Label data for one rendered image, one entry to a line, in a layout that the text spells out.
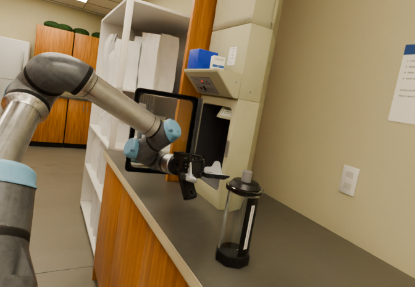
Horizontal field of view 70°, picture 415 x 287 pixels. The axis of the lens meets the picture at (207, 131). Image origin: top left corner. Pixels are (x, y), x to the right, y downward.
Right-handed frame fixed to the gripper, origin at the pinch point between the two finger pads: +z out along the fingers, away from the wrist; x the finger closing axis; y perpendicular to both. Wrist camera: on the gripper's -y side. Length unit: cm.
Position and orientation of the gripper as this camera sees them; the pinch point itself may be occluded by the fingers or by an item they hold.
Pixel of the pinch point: (214, 181)
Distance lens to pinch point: 94.5
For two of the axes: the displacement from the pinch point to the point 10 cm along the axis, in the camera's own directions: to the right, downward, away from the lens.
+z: 6.9, 0.6, -7.2
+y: 0.7, -10.0, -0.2
